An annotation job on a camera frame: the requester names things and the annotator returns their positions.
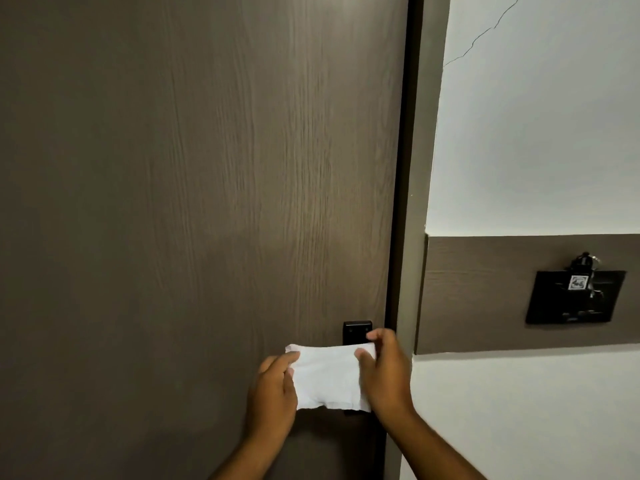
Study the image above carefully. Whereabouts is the key card with keyring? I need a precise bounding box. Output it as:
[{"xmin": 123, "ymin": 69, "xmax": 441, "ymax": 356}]
[{"xmin": 564, "ymin": 252, "xmax": 604, "ymax": 315}]

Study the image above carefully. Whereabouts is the person's left hand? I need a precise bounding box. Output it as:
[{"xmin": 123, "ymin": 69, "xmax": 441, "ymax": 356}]
[{"xmin": 243, "ymin": 351, "xmax": 301, "ymax": 443}]

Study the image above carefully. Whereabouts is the brown door frame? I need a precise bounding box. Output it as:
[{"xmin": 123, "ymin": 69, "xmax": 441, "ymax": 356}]
[{"xmin": 383, "ymin": 0, "xmax": 451, "ymax": 480}]

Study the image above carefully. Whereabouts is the white wipe cloth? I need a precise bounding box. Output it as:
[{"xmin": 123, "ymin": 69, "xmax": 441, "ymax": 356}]
[{"xmin": 285, "ymin": 343, "xmax": 377, "ymax": 413}]

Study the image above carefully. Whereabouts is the person's right hand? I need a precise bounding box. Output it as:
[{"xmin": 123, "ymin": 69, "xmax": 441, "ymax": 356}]
[{"xmin": 354, "ymin": 328, "xmax": 417, "ymax": 428}]

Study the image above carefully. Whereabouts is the brown wooden door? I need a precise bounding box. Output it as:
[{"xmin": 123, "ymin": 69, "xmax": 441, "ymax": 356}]
[{"xmin": 0, "ymin": 0, "xmax": 410, "ymax": 480}]

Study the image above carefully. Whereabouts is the black key card holder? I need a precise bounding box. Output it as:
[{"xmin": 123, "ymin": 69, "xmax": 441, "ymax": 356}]
[{"xmin": 525, "ymin": 270, "xmax": 627, "ymax": 325}]

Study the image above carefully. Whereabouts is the person's right forearm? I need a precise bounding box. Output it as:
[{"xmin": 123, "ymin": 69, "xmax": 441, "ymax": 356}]
[{"xmin": 381, "ymin": 410, "xmax": 488, "ymax": 480}]

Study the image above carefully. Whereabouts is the brown wooden wall panel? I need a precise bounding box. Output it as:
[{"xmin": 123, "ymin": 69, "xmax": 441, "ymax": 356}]
[{"xmin": 414, "ymin": 234, "xmax": 640, "ymax": 355}]

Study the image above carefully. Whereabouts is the black door lock plate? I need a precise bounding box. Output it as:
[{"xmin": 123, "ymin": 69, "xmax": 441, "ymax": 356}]
[{"xmin": 343, "ymin": 321, "xmax": 373, "ymax": 416}]

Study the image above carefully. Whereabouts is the person's left forearm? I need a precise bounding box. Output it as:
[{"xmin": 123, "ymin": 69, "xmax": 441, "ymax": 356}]
[{"xmin": 209, "ymin": 431, "xmax": 287, "ymax": 480}]

